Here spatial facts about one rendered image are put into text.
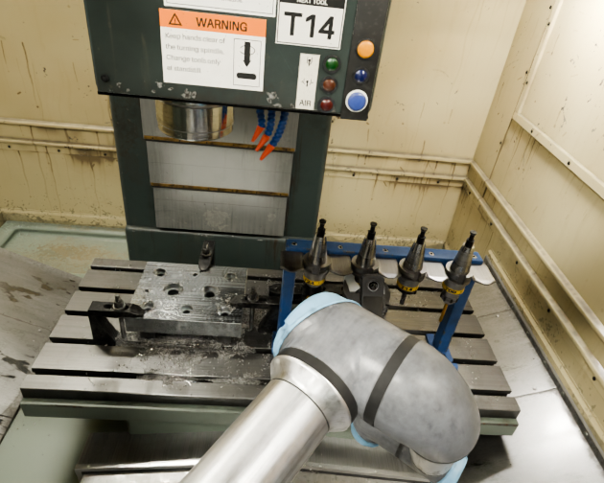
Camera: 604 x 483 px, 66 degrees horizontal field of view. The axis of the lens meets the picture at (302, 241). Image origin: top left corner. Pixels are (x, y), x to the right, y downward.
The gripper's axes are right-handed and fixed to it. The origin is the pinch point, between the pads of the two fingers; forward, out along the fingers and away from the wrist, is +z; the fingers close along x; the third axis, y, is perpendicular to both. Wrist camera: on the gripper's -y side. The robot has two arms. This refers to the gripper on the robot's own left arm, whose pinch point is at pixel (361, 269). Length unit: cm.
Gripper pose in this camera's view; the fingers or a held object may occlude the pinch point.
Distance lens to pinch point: 107.9
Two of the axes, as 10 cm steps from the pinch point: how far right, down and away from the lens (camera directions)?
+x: 10.0, 0.6, 0.7
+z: -0.2, -6.1, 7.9
